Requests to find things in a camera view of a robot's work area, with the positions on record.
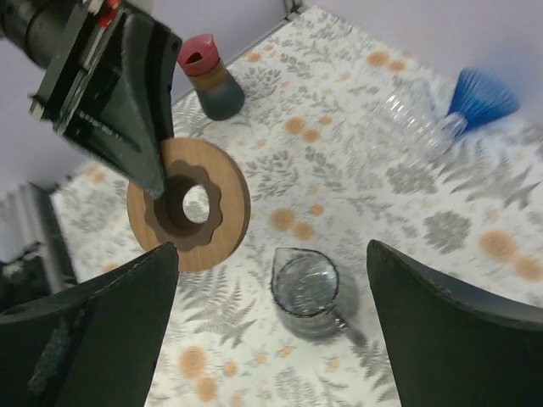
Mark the floral patterned table mat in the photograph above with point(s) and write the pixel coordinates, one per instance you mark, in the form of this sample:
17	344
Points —
322	174

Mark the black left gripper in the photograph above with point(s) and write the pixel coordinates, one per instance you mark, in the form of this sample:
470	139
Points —
63	38

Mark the round wooden dripper holder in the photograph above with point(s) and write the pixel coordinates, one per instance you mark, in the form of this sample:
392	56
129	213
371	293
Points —
206	208

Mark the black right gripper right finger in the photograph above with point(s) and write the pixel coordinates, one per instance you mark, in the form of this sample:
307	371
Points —
451	343

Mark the blue ribbed plastic dripper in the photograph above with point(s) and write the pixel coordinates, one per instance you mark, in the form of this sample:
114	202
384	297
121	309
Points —
480	99

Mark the clear glass carafe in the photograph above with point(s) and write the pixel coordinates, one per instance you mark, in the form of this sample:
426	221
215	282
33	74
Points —
314	299

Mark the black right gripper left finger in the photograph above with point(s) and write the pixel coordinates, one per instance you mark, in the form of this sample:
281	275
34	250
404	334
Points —
94	344

